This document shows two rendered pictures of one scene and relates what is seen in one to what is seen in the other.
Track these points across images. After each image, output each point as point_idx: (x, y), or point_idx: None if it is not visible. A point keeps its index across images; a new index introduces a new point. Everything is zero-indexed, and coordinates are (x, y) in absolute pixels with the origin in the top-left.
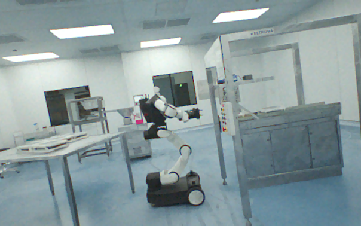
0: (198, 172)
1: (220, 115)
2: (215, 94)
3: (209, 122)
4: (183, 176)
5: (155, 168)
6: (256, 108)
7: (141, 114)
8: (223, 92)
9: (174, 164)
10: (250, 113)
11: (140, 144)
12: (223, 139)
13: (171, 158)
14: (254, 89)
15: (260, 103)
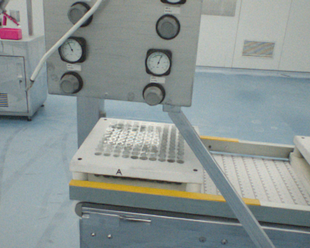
0: (71, 229)
1: (106, 120)
2: (230, 9)
3: (203, 62)
4: (24, 230)
5: None
6: (304, 57)
7: (28, 16)
8: (68, 5)
9: (47, 167)
10: (231, 202)
11: (6, 88)
12: (208, 114)
13: (63, 139)
14: None
15: None
